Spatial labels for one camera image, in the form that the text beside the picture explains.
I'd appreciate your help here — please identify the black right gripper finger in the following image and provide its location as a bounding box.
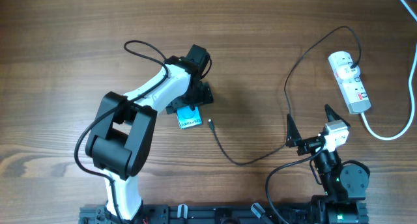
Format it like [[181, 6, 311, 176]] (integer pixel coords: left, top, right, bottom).
[[324, 104, 350, 126], [285, 113, 302, 147]]

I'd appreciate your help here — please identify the blue Galaxy S25 smartphone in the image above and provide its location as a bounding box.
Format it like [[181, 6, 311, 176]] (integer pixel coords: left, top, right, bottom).
[[177, 106, 203, 130]]

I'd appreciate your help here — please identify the black USB charging cable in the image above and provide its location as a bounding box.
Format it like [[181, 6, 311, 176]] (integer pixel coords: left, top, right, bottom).
[[207, 25, 363, 167]]

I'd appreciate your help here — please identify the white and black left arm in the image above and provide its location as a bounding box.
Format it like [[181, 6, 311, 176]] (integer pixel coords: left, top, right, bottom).
[[79, 45, 214, 223]]

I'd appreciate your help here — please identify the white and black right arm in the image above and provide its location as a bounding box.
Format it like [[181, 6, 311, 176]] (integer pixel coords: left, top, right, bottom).
[[284, 105, 370, 224]]

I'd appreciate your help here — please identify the white power strip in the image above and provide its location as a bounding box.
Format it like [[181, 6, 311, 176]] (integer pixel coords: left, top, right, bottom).
[[328, 51, 371, 115]]

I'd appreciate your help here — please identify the white power strip cord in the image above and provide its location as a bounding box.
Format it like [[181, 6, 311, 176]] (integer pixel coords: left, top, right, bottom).
[[360, 41, 417, 141]]

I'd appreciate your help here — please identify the white USB wall charger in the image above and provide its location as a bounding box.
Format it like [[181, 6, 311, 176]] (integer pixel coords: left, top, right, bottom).
[[334, 64, 360, 82]]

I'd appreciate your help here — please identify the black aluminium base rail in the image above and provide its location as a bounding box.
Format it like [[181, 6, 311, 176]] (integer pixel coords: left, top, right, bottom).
[[78, 203, 369, 224]]

